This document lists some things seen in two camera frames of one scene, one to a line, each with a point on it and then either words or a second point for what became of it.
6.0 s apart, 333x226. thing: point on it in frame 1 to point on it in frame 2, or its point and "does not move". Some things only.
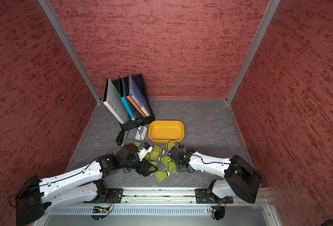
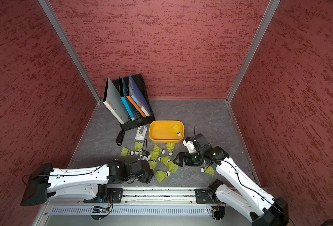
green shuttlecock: (157, 149) does not move
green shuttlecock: (170, 145) to (177, 128)
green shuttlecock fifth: (164, 159) does not move
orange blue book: (134, 95) does not move
